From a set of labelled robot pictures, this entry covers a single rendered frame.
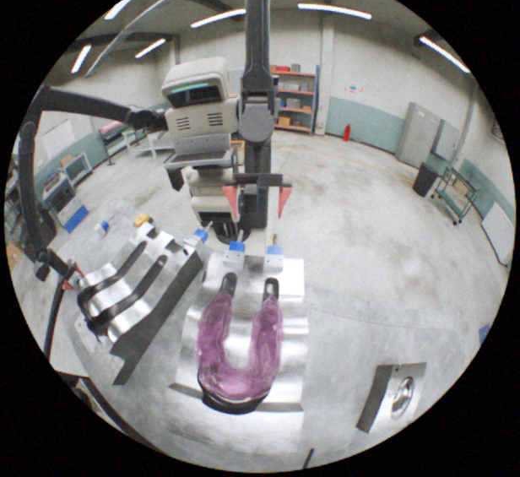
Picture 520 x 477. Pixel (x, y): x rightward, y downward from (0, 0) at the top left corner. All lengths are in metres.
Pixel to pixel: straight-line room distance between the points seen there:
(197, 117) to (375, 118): 5.38
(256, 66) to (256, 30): 0.08
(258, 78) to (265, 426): 0.64
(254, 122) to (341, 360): 0.56
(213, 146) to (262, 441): 0.81
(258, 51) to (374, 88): 5.37
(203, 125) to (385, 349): 0.93
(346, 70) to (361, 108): 1.24
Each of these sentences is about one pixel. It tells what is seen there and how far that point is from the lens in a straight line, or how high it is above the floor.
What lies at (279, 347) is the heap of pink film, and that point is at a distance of 0.34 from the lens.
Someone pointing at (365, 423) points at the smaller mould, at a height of 0.84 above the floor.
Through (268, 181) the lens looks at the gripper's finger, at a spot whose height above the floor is 1.08.
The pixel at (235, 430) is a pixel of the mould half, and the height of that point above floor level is 0.91.
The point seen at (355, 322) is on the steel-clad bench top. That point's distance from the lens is 0.52.
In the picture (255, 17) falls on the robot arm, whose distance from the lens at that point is 0.39.
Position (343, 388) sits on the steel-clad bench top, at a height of 0.80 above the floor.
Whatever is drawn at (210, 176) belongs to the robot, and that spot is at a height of 0.90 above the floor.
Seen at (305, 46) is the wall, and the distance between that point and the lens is 5.68.
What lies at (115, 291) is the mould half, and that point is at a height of 0.90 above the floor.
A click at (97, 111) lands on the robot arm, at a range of 0.57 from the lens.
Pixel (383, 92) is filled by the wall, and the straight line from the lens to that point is 5.75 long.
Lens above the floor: 1.25
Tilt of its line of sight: 44 degrees down
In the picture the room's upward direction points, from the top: straight up
